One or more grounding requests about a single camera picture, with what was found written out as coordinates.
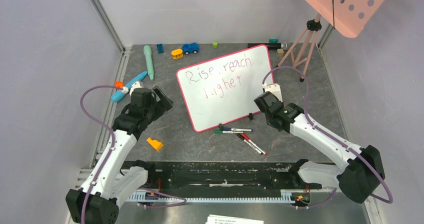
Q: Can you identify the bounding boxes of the pink framed whiteboard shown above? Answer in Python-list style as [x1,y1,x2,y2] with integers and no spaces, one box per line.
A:
[176,44,274,133]

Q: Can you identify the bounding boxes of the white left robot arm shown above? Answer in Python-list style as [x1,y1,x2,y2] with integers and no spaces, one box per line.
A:
[65,86,173,224]

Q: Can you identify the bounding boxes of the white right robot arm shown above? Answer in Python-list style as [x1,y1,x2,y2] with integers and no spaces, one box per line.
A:
[254,91,385,204]

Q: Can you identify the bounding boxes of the red whiteboard marker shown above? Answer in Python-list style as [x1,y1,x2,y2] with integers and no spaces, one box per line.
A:
[241,133,267,156]

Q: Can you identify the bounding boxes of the black whiteboard marker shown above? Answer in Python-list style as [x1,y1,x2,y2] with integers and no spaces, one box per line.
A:
[236,133,264,155]

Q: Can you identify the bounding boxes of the blue whiteboard marker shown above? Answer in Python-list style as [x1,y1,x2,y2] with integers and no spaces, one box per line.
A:
[219,127,253,133]

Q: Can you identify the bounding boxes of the green whiteboard marker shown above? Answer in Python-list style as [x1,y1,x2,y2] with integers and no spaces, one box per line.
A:
[213,130,244,134]

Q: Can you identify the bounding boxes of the blue toy marker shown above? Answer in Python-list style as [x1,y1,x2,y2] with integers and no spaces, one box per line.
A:
[110,71,148,103]

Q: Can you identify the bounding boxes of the orange small toy piece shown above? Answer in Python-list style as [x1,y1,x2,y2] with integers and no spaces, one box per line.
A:
[114,81,125,89]

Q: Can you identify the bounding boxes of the orange wedge block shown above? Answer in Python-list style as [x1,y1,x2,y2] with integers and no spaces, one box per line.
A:
[146,137,164,151]

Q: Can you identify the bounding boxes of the teal green toy microphone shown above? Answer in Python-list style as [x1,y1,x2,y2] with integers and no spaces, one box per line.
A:
[143,45,155,81]

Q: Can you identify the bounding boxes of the yellow oval toy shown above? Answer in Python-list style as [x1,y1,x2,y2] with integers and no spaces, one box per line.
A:
[171,48,184,60]

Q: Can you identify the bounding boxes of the dark blue block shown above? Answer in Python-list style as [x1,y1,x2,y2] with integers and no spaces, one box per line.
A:
[156,44,165,54]

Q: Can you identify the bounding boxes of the blue toy car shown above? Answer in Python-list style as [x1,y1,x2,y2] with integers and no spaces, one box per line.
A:
[182,42,200,55]

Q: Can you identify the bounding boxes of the wooden cube block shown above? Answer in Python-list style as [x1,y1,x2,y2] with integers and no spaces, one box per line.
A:
[276,48,285,57]

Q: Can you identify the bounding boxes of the black cylinder flashlight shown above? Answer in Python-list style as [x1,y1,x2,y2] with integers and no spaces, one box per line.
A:
[247,42,288,51]

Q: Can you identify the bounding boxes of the green cube block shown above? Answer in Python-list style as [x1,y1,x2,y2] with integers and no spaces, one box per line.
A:
[212,41,219,49]

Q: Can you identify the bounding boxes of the pink tripod stand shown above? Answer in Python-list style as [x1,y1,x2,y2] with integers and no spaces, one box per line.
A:
[276,13,322,82]

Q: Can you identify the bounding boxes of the white printed paper sheet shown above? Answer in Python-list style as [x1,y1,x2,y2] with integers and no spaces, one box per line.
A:
[205,214,265,224]

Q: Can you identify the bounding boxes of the pink perforated music stand tray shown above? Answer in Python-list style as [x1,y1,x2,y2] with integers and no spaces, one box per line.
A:
[305,0,385,38]

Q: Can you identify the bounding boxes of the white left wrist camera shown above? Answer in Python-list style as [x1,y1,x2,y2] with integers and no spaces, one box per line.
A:
[121,81,144,96]

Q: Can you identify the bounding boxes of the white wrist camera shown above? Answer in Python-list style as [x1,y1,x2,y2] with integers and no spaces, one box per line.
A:
[121,81,144,96]
[262,82,284,103]

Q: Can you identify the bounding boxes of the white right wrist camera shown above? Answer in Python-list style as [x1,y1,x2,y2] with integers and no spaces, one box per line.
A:
[262,82,284,103]

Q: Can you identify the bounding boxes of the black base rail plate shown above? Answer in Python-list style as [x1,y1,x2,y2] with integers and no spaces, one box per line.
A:
[121,160,322,199]

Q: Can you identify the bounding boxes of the white comb cable duct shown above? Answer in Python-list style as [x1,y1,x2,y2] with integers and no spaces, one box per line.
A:
[127,190,295,204]

